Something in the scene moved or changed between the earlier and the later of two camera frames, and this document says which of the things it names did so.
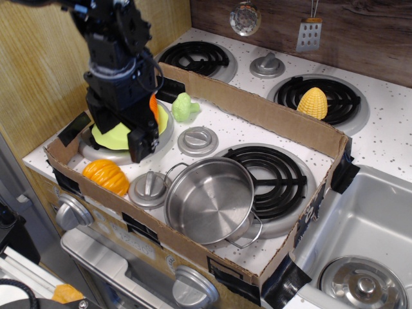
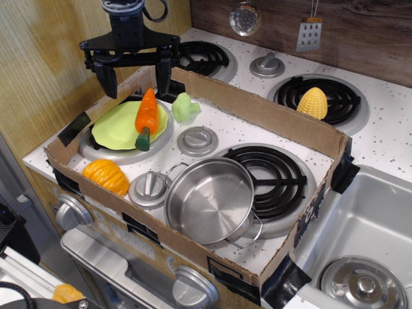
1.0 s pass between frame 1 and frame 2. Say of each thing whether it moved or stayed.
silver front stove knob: stayed
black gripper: moved
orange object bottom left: stayed
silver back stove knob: stayed
